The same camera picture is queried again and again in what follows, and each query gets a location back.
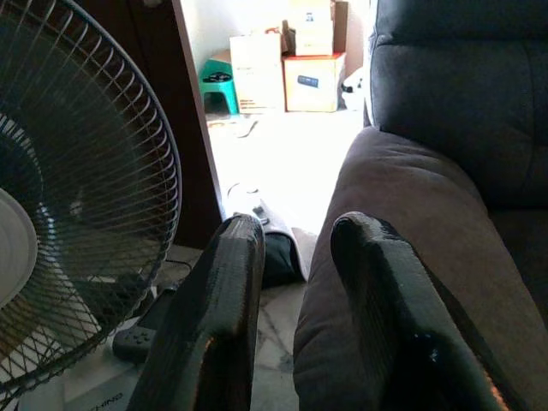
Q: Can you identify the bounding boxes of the dark brown fabric sofa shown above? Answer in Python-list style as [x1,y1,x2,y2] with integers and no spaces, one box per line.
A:
[293,0,548,411]

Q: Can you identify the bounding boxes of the black bag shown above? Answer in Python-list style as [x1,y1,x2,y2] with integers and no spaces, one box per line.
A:
[261,233,301,289]

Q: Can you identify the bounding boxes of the tall white cardboard box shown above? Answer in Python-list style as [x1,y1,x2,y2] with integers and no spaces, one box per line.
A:
[229,33,286,115]

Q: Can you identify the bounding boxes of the red-topped printed cardboard box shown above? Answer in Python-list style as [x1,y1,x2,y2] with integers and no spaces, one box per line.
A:
[282,51,346,113]

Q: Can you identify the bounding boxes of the dark brown wooden door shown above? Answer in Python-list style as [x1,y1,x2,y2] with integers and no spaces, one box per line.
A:
[80,0,223,249]

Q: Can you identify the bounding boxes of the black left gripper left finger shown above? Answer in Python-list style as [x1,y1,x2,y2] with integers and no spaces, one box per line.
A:
[127,212,267,411]

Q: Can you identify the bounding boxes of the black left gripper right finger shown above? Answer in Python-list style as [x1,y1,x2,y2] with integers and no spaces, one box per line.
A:
[330,211,530,411]

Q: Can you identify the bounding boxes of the green plastic stool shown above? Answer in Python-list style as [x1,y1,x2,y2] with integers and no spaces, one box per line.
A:
[200,58,240,116]

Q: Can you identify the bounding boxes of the dark grey handheld game console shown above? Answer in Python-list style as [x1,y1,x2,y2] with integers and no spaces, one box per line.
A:
[111,286,181,365]

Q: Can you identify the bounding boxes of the white printed carton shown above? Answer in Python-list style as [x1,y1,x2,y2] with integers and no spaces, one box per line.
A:
[63,342,149,411]

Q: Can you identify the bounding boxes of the black power cable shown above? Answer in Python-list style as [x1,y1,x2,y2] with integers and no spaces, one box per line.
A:
[164,258,194,276]

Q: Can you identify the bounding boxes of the pale stacked cardboard box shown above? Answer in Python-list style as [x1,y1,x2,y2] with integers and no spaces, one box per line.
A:
[290,0,335,57]

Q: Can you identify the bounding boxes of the brown cardboard box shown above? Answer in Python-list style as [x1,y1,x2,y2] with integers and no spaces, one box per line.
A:
[332,0,349,55]

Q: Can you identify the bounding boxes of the black wire-guard standing fan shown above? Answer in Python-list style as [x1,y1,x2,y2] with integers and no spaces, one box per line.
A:
[0,0,183,399]

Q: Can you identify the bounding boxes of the white round floor item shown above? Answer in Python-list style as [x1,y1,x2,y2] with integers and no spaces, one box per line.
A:
[226,182,262,207]

